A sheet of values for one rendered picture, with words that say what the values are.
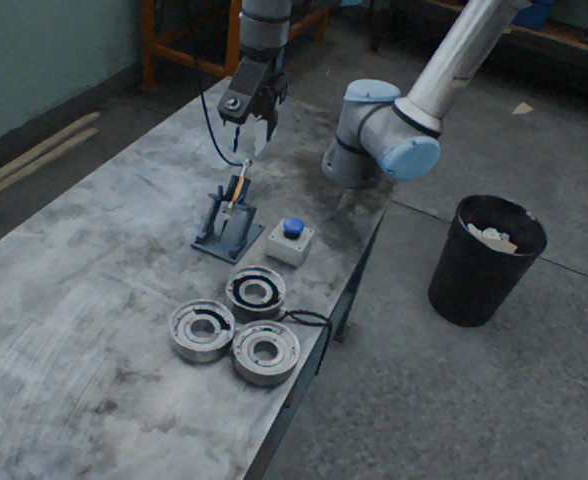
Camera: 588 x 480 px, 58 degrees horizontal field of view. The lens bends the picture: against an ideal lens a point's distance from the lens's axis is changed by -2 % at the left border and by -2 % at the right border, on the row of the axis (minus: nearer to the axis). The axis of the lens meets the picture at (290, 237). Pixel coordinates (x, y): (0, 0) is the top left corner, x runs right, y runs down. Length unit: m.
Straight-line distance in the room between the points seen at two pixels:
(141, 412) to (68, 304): 0.24
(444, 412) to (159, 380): 1.26
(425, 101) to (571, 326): 1.58
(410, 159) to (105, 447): 0.74
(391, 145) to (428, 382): 1.09
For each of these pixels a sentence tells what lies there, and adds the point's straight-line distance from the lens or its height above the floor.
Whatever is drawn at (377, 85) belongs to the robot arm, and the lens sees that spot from 1.24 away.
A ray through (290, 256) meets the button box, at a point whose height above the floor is 0.82.
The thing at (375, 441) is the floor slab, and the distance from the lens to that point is 1.80.
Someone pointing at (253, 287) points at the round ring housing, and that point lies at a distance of 0.97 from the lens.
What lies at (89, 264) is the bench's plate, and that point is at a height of 0.80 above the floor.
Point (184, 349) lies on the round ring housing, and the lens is 0.85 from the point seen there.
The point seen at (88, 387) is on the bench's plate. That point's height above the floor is 0.80.
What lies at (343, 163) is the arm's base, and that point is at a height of 0.85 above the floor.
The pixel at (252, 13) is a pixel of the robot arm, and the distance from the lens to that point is 0.86.
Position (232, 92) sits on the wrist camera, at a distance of 0.86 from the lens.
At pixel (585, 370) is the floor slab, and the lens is 2.36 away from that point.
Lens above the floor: 1.53
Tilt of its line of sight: 41 degrees down
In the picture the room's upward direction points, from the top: 12 degrees clockwise
